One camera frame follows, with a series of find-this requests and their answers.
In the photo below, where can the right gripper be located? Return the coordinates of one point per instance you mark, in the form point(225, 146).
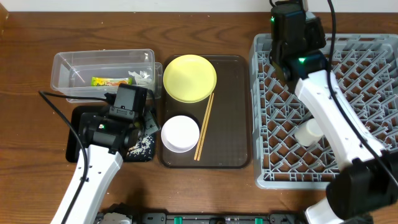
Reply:
point(313, 28)

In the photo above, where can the green orange snack wrapper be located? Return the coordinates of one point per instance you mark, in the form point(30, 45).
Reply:
point(98, 81)

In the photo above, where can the white tissue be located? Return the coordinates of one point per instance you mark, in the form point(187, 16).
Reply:
point(141, 78)

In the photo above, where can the white bowl with rice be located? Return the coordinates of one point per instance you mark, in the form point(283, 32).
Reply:
point(180, 134)

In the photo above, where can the yellow plate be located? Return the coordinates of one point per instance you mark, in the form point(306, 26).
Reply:
point(189, 78)

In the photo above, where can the pale green cup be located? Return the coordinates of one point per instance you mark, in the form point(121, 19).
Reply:
point(308, 133)

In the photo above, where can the wooden chopstick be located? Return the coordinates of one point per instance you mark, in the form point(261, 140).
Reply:
point(205, 119)
point(202, 143)

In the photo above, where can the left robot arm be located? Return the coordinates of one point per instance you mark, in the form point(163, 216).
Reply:
point(95, 168)

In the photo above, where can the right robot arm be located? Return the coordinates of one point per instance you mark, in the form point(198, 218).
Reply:
point(368, 174)

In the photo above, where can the black waste tray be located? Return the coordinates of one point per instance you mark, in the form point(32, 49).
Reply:
point(80, 113)

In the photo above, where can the clear plastic waste bin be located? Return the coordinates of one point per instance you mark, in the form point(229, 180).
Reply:
point(72, 71)

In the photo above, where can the grey dishwasher rack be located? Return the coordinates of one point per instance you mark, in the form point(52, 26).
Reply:
point(365, 66)

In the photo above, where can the spilled rice pile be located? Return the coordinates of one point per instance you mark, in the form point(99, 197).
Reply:
point(143, 146)

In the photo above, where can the dark brown serving tray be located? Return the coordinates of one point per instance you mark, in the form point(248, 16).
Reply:
point(227, 143)

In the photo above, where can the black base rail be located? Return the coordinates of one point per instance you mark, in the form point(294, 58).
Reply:
point(122, 213)

